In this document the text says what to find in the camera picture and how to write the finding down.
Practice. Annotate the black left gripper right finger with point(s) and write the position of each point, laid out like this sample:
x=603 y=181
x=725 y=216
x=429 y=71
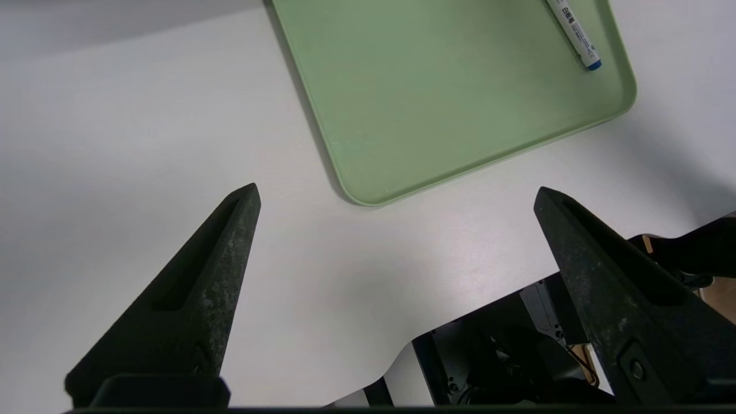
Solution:
x=632 y=310

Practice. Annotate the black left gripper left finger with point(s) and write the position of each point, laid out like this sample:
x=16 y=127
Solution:
x=195 y=305

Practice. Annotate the white marker with blue cap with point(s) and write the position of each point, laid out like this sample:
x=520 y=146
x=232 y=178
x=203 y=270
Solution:
x=578 y=34

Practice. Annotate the black robot base chassis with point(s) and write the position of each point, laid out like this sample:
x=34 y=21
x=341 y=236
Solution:
x=489 y=362

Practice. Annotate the green plastic tray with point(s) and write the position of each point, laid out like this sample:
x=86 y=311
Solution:
x=431 y=98

